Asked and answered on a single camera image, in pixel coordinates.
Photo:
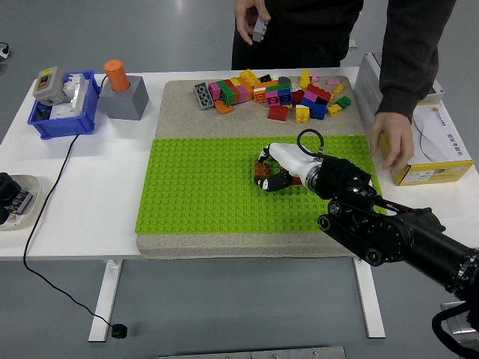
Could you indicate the grey switch box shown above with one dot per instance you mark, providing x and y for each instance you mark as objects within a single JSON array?
[{"x": 48, "y": 84}]

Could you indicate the yellow white cardboard box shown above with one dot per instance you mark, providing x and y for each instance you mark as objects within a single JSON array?
[{"x": 441, "y": 131}]

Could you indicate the orange flat toy brick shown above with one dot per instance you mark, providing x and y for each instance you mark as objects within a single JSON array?
[{"x": 266, "y": 84}]

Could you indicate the purple blue toy brick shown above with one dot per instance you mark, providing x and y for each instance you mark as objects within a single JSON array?
[{"x": 309, "y": 98}]

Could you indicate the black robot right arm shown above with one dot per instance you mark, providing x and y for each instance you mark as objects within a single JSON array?
[{"x": 411, "y": 232}]

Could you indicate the person's left forearm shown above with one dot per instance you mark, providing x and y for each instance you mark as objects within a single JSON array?
[{"x": 408, "y": 56}]

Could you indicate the black plug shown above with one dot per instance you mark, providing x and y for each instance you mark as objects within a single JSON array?
[{"x": 119, "y": 330}]

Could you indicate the floor power socket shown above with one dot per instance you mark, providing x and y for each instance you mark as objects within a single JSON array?
[{"x": 3, "y": 51}]

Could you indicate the orange cylinder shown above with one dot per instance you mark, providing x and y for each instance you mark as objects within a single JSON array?
[{"x": 116, "y": 76}]

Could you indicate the long metal floor plate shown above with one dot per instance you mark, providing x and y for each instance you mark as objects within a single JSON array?
[{"x": 252, "y": 353}]

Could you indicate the person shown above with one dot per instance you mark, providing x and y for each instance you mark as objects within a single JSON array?
[{"x": 299, "y": 37}]

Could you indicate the white circuit breaker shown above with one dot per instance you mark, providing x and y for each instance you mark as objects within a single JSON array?
[{"x": 76, "y": 89}]

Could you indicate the green studded baseplate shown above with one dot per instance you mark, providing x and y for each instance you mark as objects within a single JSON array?
[{"x": 206, "y": 202}]

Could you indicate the white toy brick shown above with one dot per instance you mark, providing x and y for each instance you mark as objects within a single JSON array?
[{"x": 296, "y": 87}]

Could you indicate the green flat toy brick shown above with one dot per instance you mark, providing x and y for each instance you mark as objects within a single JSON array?
[{"x": 280, "y": 87}]

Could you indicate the black device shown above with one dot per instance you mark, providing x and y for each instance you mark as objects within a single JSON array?
[{"x": 7, "y": 187}]

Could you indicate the white electrical enclosure box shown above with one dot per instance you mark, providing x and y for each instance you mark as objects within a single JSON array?
[{"x": 368, "y": 82}]

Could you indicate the white tray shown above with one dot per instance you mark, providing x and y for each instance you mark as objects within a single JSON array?
[{"x": 35, "y": 187}]

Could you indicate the small metal floor plate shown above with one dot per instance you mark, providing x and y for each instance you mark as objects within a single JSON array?
[{"x": 353, "y": 44}]

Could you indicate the large metal floor plate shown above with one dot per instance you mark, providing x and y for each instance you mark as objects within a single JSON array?
[{"x": 453, "y": 308}]

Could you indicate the person's left hand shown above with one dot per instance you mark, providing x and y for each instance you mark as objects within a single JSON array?
[{"x": 398, "y": 134}]

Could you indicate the yellow toy brick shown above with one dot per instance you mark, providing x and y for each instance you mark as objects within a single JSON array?
[
  {"x": 338, "y": 88},
  {"x": 235, "y": 81},
  {"x": 302, "y": 114},
  {"x": 334, "y": 110},
  {"x": 250, "y": 77},
  {"x": 305, "y": 78}
]

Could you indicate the pink toy brick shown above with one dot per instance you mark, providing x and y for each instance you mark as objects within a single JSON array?
[
  {"x": 333, "y": 81},
  {"x": 315, "y": 77},
  {"x": 241, "y": 94}
]

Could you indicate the brown square toy brick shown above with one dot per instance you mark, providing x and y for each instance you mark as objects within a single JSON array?
[{"x": 262, "y": 170}]

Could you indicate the dark red toy brick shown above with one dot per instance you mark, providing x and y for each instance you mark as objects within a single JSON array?
[
  {"x": 297, "y": 96},
  {"x": 234, "y": 89}
]

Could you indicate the black toy brick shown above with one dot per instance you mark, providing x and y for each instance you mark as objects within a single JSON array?
[{"x": 265, "y": 78}]

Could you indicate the grey block base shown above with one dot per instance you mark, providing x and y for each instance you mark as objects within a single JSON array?
[{"x": 125, "y": 101}]

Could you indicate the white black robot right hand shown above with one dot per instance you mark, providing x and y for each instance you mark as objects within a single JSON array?
[{"x": 292, "y": 159}]

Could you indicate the white socket panel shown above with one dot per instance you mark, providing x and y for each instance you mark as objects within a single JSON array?
[{"x": 63, "y": 111}]

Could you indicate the magenta toy brick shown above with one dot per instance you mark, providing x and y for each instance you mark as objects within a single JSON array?
[
  {"x": 272, "y": 98},
  {"x": 214, "y": 90}
]

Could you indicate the grey rounded toy brick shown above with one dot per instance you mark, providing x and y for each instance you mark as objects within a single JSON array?
[{"x": 284, "y": 80}]

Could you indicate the person's right hand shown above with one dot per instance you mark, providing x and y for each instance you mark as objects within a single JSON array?
[{"x": 241, "y": 18}]

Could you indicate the white table leg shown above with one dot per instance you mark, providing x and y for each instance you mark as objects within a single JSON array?
[
  {"x": 106, "y": 299},
  {"x": 370, "y": 299}
]

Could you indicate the dark grey toy brick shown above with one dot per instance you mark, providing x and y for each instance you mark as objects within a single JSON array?
[{"x": 204, "y": 96}]

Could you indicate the blue plastic bin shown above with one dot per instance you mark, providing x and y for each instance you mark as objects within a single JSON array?
[{"x": 60, "y": 127}]

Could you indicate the grey-brown mat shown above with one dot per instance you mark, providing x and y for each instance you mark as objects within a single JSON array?
[{"x": 187, "y": 119}]

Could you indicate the light grey toy brick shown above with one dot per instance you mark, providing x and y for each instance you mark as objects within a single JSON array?
[{"x": 260, "y": 30}]

